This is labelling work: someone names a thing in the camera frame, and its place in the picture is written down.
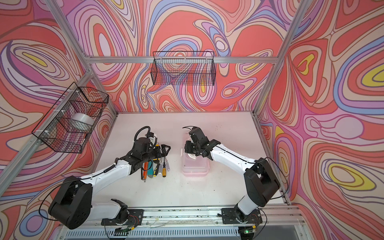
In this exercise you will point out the grey duct tape roll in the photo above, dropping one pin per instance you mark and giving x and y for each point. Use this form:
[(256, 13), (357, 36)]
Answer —
[(83, 118)]

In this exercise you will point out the red handled hex key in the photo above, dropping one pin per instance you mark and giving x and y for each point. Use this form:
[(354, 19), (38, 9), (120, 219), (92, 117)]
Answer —
[(145, 169)]

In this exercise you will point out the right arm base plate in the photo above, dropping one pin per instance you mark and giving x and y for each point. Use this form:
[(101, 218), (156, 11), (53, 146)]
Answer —
[(235, 216)]

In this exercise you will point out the teal utility knife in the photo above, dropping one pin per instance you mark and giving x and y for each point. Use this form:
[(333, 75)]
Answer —
[(150, 170)]

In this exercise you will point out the black wire basket left wall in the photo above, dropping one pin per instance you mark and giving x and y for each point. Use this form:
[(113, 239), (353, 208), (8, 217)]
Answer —
[(61, 133)]

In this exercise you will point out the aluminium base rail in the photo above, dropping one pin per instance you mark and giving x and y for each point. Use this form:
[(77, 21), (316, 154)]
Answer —
[(275, 222)]

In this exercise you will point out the orange handled screwdriver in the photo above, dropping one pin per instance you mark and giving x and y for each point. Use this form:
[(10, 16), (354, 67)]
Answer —
[(164, 169)]

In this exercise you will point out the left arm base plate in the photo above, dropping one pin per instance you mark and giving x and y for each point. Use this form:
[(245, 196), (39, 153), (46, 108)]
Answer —
[(130, 218)]

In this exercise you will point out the clear handled screwdriver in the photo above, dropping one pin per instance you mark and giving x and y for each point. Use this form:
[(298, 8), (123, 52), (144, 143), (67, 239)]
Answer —
[(167, 165)]

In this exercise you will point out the black wire basket wall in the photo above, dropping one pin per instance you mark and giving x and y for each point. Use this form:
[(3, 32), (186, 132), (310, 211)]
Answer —
[(183, 68), (61, 133)]

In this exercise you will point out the black yellow small screwdriver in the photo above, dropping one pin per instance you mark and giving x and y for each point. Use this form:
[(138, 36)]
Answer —
[(156, 170)]

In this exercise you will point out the pink translucent plastic tool box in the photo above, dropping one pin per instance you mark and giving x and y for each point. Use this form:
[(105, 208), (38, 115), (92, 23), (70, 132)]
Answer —
[(193, 166)]

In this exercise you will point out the black wire basket back wall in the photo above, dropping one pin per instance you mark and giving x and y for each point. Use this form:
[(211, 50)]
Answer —
[(183, 68)]

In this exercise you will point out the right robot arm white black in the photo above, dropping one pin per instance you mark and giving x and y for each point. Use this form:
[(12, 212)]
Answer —
[(260, 179)]

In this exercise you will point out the black yellow utility knife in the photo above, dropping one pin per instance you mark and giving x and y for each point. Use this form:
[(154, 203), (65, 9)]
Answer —
[(156, 160)]

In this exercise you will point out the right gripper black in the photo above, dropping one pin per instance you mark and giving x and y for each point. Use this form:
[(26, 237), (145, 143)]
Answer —
[(187, 147)]

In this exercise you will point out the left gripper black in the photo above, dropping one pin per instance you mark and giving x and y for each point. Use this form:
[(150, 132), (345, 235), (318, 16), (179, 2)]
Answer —
[(164, 153)]

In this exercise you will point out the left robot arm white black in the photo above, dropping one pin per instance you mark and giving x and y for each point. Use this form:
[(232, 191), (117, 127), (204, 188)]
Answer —
[(73, 204)]

